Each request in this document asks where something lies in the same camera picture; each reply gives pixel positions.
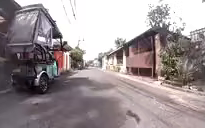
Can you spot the white building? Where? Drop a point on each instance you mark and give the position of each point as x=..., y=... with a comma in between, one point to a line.
x=115, y=60

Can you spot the green tree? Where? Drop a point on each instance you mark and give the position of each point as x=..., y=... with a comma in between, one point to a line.
x=77, y=56

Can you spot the grey asphalt road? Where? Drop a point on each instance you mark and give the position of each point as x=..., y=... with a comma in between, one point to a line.
x=100, y=100

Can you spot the brown and pink building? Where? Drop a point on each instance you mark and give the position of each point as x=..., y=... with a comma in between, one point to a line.
x=141, y=55

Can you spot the red building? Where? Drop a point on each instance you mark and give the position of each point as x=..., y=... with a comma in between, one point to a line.
x=60, y=58

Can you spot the tree with bushes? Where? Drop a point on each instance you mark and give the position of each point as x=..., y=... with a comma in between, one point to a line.
x=171, y=56

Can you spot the covered motor tricycle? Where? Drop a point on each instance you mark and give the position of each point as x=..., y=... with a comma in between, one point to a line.
x=31, y=50

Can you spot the concrete pavement strip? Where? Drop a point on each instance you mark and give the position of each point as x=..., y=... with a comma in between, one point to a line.
x=190, y=90

